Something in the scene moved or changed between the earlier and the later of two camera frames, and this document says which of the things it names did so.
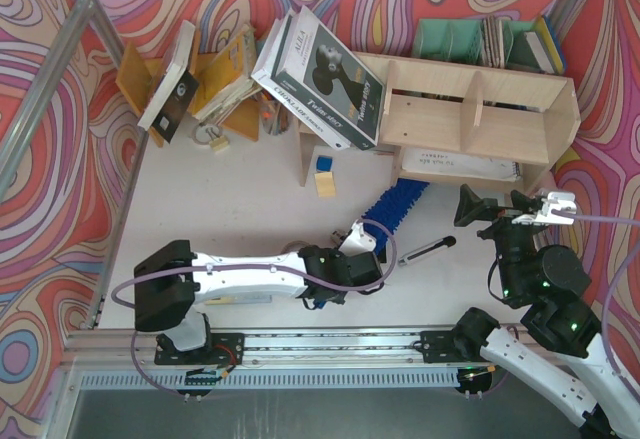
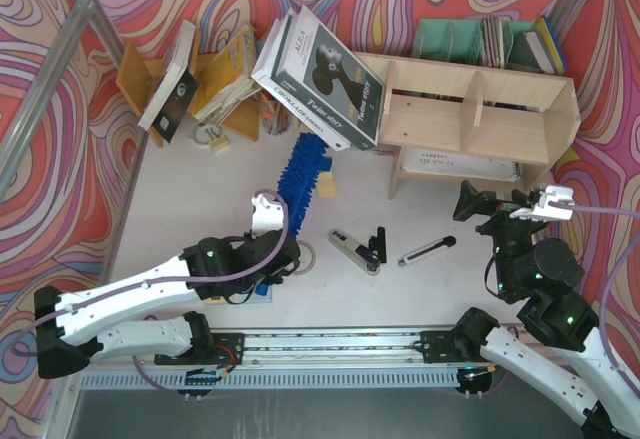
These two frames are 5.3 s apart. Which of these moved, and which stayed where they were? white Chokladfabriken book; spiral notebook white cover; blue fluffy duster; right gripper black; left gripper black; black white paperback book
Moved: blue fluffy duster; left gripper black
Stayed: spiral notebook white cover; white Chokladfabriken book; black white paperback book; right gripper black
